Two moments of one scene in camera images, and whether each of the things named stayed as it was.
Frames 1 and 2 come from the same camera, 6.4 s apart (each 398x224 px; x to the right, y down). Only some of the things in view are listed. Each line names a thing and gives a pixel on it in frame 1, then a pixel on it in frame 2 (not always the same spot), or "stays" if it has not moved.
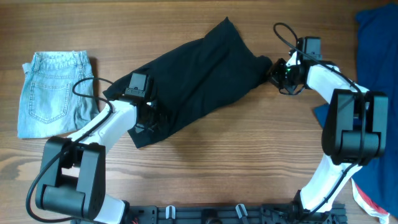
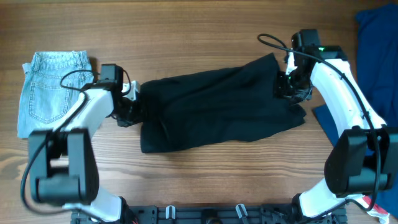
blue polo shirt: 377,60 stays
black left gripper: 160,116 to 137,116
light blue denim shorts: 48,105 stays
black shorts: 186,83 to 183,111
